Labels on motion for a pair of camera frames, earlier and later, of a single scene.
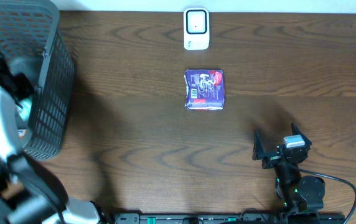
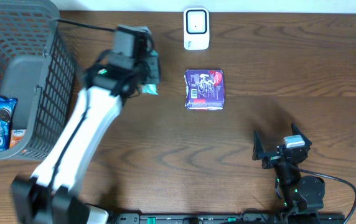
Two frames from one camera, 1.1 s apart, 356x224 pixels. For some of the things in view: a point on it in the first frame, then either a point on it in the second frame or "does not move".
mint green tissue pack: x=25 y=111 -> x=152 y=61
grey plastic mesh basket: x=27 y=33 does not move
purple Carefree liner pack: x=205 y=89 does not move
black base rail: x=231 y=218 does not move
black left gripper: x=2 y=76 -> x=152 y=68
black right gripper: x=276 y=155 does not move
